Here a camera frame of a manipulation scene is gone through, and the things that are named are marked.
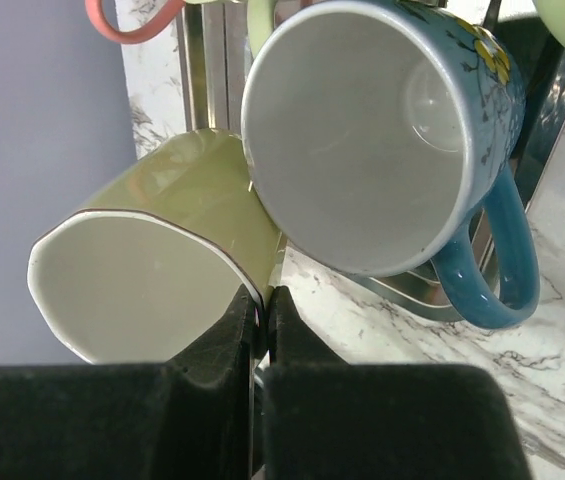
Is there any steel tray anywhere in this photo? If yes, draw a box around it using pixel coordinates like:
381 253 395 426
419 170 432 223
176 1 565 322

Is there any pink and blue mug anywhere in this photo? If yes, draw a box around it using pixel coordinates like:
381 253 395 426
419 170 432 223
84 1 185 45

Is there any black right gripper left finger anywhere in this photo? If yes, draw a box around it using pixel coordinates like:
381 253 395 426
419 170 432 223
0 288 255 479

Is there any lime green faceted mug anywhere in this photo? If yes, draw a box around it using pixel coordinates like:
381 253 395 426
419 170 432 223
27 128 285 364

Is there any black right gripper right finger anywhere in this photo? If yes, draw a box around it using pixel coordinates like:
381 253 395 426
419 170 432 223
262 287 531 479

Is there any blue dotted mug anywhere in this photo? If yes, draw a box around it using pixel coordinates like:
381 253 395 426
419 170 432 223
241 1 540 329

